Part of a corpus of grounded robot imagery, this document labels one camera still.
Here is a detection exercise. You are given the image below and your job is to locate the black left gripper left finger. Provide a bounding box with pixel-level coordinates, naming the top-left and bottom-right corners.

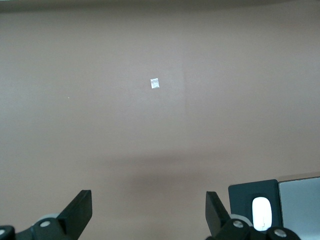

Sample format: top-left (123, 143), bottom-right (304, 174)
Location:
top-left (0, 189), bottom-right (93, 240)

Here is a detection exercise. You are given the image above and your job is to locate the white computer mouse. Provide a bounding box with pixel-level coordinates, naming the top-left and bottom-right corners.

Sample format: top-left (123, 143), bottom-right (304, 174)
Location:
top-left (251, 196), bottom-right (273, 232)

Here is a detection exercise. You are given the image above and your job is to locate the silver closed laptop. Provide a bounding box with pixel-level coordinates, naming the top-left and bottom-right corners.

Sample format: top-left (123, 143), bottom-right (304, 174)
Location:
top-left (277, 176), bottom-right (320, 240)

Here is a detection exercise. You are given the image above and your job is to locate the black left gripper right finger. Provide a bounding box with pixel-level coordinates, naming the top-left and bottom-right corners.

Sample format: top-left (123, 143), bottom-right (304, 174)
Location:
top-left (205, 191), bottom-right (301, 240)

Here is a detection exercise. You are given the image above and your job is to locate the black mouse pad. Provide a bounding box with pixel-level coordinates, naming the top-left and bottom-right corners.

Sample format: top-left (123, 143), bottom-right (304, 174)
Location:
top-left (227, 178), bottom-right (285, 232)

